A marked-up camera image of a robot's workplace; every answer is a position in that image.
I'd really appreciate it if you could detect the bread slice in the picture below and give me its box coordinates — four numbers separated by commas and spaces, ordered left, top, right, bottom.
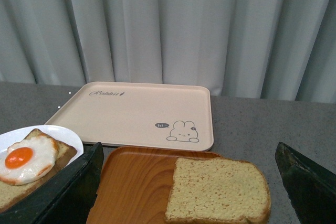
165, 157, 271, 223
1, 129, 77, 212

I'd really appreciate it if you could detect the brown wooden plate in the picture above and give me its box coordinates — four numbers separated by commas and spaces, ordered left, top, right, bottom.
87, 146, 219, 223

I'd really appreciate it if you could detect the beige rabbit tray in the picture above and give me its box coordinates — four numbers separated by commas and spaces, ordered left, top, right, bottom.
48, 82, 214, 151

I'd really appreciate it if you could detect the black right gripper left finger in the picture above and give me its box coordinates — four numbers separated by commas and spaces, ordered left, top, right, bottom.
1, 143, 104, 223

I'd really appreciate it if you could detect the white oval plate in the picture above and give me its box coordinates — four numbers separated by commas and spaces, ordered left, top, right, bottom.
0, 125, 85, 214

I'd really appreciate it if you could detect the fried egg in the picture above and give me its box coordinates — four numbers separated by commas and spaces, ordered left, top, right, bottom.
1, 136, 58, 186

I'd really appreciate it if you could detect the grey-white curtain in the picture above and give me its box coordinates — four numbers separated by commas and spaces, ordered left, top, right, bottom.
1, 0, 335, 103

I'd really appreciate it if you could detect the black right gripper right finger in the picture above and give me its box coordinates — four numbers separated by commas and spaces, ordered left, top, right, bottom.
275, 142, 335, 223

